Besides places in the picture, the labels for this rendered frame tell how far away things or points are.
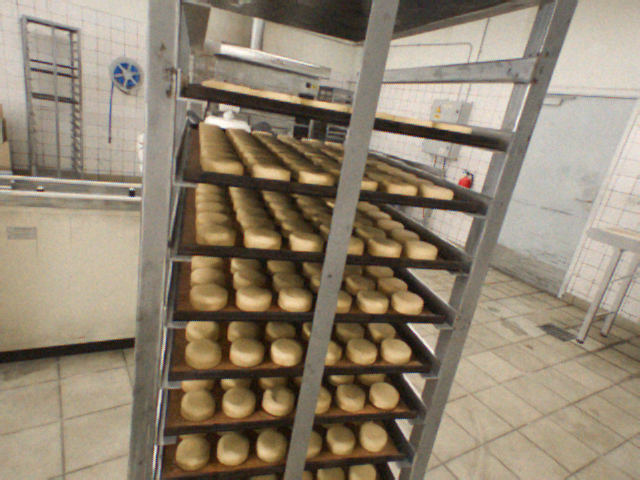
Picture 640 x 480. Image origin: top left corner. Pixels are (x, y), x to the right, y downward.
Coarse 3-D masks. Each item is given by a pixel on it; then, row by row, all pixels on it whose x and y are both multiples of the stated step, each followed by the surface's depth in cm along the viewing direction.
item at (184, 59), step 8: (184, 24) 93; (184, 32) 94; (184, 40) 94; (184, 48) 95; (184, 56) 96; (184, 64) 96; (184, 104) 99; (184, 112) 99; (176, 120) 100; (184, 120) 100; (176, 128) 100; (176, 136) 101; (176, 144) 101; (176, 192) 105; (168, 264) 111; (168, 272) 112
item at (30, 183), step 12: (0, 180) 210; (24, 180) 214; (36, 180) 216; (48, 180) 219; (60, 180) 221; (72, 180) 225; (84, 192) 228; (96, 192) 230; (108, 192) 233; (120, 192) 236
